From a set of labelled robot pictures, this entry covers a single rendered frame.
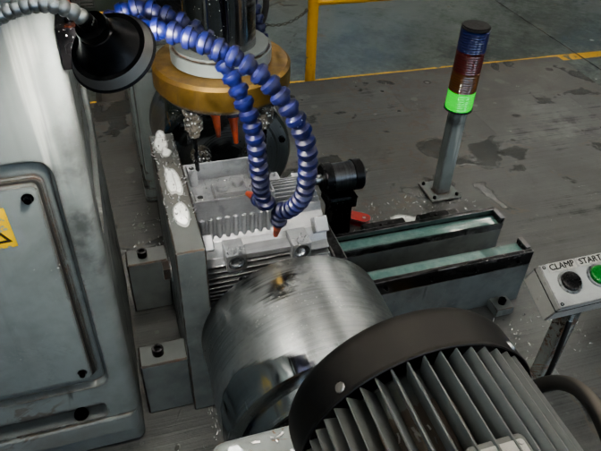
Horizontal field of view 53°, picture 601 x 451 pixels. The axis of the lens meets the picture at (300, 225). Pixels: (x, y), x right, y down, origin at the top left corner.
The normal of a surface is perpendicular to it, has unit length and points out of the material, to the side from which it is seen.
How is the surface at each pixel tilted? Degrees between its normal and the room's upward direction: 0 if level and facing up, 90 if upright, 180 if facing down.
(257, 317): 32
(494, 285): 90
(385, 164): 0
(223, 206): 90
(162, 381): 90
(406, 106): 0
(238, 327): 43
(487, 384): 72
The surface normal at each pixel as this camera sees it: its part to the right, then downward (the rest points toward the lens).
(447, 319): 0.20, -0.79
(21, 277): 0.29, 0.61
